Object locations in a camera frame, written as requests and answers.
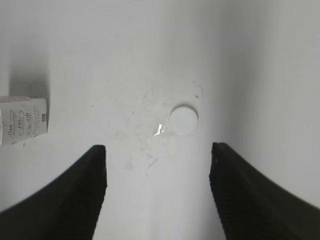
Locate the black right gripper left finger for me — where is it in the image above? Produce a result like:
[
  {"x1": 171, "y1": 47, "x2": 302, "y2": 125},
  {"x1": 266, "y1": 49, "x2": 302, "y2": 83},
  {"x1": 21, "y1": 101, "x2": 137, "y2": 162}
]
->
[{"x1": 0, "y1": 145, "x2": 107, "y2": 240}]

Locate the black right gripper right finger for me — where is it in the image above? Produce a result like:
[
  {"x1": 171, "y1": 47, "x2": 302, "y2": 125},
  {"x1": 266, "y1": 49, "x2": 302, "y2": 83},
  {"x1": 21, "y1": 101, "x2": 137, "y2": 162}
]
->
[{"x1": 209, "y1": 142, "x2": 320, "y2": 240}]

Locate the white yili changqing yogurt bottle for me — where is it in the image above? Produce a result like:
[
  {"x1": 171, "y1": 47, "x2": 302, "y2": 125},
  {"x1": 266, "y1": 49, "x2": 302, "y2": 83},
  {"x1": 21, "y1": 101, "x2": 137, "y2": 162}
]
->
[{"x1": 0, "y1": 96, "x2": 48, "y2": 146}]

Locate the white ribbed bottle cap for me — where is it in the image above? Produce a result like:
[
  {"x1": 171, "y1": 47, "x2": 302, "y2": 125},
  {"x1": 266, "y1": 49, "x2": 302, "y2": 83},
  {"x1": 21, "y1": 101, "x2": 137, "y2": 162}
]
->
[{"x1": 169, "y1": 104, "x2": 199, "y2": 136}]

